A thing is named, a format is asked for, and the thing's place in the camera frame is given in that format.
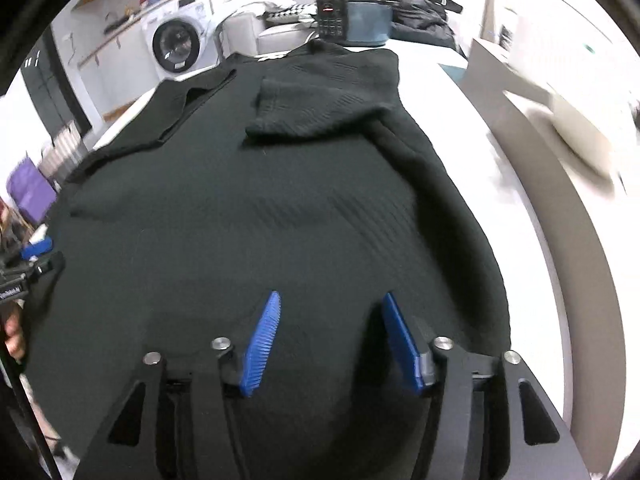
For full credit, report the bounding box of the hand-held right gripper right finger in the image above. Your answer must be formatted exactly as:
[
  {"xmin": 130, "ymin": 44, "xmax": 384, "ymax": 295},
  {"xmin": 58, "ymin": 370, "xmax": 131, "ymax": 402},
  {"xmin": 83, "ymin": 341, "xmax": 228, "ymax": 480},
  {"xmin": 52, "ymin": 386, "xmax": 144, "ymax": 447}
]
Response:
[{"xmin": 381, "ymin": 292, "xmax": 591, "ymax": 480}]

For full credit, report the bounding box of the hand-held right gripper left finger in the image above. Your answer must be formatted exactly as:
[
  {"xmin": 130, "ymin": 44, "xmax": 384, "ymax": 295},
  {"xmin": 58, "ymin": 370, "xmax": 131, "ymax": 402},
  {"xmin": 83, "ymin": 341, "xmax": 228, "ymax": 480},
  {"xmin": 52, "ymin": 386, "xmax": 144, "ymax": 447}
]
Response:
[{"xmin": 75, "ymin": 290, "xmax": 283, "ymax": 480}]

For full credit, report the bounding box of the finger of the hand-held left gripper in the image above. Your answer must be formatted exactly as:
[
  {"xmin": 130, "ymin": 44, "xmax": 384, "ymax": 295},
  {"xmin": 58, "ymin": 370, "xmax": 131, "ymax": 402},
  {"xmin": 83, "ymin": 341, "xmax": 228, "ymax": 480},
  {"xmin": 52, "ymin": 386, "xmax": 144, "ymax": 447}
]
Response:
[{"xmin": 21, "ymin": 238, "xmax": 54, "ymax": 260}]

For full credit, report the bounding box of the black knit sweater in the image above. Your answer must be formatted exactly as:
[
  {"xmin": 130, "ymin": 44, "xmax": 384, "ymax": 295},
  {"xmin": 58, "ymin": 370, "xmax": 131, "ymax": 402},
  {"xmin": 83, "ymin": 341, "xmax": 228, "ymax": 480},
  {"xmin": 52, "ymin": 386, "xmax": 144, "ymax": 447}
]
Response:
[{"xmin": 20, "ymin": 39, "xmax": 512, "ymax": 480}]

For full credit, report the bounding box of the person's left hand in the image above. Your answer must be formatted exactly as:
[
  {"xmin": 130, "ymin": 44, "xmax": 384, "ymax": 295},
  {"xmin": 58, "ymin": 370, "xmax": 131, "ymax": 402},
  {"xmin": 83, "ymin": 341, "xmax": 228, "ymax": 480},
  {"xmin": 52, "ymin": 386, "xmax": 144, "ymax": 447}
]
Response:
[{"xmin": 4, "ymin": 310, "xmax": 27, "ymax": 362}]

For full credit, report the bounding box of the purple box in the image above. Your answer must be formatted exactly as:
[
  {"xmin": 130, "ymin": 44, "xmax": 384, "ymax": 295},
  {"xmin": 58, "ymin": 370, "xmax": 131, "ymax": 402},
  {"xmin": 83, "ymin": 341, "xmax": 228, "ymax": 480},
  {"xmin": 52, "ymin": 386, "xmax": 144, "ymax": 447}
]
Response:
[{"xmin": 7, "ymin": 157, "xmax": 58, "ymax": 224}]

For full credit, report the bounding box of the white radiator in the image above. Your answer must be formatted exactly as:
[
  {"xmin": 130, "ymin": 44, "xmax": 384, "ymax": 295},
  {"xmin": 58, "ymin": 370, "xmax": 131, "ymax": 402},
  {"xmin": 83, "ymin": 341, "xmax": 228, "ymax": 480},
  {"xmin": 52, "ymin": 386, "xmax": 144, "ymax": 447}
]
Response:
[{"xmin": 42, "ymin": 120, "xmax": 90, "ymax": 192}]

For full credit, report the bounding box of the thin black pole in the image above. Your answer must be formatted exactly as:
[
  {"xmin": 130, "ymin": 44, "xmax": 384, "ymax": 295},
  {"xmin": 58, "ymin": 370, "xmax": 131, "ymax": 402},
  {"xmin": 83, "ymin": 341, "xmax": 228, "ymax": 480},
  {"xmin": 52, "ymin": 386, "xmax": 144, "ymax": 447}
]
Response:
[{"xmin": 0, "ymin": 352, "xmax": 57, "ymax": 480}]

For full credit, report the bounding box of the white washing machine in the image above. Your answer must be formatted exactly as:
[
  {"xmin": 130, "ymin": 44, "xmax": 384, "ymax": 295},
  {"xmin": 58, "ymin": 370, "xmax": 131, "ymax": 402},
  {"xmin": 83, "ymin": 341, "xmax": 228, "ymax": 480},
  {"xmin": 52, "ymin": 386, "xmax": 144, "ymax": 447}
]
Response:
[{"xmin": 141, "ymin": 0, "xmax": 222, "ymax": 82}]

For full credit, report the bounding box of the black cooker with keypad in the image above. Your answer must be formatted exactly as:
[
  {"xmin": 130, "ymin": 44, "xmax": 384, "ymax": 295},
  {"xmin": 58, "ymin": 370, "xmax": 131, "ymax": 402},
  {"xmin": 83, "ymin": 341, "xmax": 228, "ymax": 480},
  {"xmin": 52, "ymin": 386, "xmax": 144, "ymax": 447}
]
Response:
[{"xmin": 315, "ymin": 0, "xmax": 394, "ymax": 44}]

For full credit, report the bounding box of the checkered cloth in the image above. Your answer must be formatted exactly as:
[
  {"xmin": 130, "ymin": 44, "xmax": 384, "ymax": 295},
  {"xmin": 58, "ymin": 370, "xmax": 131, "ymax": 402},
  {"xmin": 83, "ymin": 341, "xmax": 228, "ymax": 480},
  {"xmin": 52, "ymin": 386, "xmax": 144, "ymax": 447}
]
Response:
[{"xmin": 264, "ymin": 4, "xmax": 318, "ymax": 25}]

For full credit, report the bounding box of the black jacket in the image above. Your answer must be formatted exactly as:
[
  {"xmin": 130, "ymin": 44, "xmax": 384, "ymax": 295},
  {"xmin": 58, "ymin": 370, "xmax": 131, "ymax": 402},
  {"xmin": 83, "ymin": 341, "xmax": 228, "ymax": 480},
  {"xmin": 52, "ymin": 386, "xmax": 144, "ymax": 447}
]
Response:
[{"xmin": 360, "ymin": 0, "xmax": 464, "ymax": 54}]

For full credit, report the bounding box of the light grey sofa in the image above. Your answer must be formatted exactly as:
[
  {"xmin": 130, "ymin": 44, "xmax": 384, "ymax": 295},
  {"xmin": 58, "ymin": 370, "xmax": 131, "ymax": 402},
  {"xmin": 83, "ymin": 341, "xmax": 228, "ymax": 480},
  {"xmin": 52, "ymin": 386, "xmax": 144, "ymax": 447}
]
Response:
[{"xmin": 220, "ymin": 0, "xmax": 363, "ymax": 58}]

